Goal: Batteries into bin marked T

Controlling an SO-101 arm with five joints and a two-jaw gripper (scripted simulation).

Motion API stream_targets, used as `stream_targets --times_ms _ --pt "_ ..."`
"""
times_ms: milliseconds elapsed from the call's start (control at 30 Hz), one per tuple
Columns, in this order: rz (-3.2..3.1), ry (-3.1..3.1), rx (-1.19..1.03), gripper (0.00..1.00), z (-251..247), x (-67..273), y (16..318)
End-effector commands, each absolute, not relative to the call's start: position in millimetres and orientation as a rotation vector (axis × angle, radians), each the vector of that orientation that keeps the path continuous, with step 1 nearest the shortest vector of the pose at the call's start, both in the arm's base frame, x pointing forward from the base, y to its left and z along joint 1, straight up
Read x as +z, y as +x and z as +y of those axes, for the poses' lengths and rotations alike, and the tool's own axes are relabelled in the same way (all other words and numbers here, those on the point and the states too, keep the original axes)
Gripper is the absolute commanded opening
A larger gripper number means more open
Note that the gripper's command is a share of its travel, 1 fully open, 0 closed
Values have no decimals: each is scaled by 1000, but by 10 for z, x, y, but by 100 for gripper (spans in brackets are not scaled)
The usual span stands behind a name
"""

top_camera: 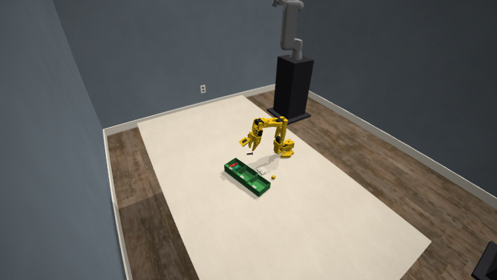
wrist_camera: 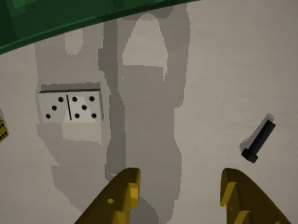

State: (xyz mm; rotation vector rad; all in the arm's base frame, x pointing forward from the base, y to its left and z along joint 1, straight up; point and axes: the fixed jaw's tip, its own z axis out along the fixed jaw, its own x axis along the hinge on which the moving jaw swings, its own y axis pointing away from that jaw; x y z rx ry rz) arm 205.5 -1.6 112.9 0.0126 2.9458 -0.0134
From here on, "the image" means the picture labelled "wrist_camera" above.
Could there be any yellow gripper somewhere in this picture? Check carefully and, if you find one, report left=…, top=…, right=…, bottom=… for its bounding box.
left=74, top=168, right=291, bottom=224

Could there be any yellow die with black pips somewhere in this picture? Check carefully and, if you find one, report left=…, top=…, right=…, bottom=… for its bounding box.
left=0, top=120, right=9, bottom=142

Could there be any black bolt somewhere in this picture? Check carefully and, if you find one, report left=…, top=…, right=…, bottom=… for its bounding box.
left=241, top=120, right=276, bottom=163

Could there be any white domino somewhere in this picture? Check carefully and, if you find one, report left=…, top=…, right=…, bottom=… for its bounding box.
left=37, top=89, right=104, bottom=123

